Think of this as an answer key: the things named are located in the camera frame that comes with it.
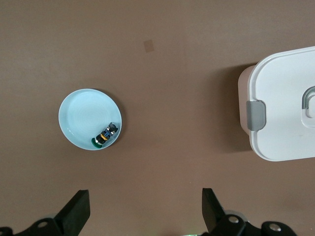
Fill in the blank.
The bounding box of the green push button switch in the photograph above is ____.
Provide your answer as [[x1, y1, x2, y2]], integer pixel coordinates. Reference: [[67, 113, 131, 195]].
[[91, 122, 120, 149]]

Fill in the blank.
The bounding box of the grey box lid handle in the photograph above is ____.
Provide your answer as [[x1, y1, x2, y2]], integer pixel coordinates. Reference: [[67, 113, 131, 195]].
[[303, 86, 315, 110]]

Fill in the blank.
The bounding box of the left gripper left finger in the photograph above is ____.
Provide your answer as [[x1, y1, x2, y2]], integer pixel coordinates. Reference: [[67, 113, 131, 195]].
[[0, 188, 91, 236]]

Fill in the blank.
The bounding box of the brown tape patch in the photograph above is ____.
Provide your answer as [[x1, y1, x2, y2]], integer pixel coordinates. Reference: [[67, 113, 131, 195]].
[[143, 40, 155, 53]]

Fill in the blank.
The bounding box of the white lidded lunch box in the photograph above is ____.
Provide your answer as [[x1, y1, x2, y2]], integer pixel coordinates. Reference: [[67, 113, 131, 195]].
[[237, 46, 315, 162]]

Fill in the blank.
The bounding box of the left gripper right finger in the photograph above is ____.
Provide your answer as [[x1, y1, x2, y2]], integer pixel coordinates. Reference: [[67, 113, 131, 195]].
[[200, 187, 300, 236]]

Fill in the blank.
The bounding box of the grey box latch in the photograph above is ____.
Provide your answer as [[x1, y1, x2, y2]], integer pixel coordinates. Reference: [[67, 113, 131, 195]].
[[246, 100, 267, 131]]

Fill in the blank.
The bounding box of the light blue round plate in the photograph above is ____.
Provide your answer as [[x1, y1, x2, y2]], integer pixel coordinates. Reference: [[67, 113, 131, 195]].
[[58, 88, 123, 150]]

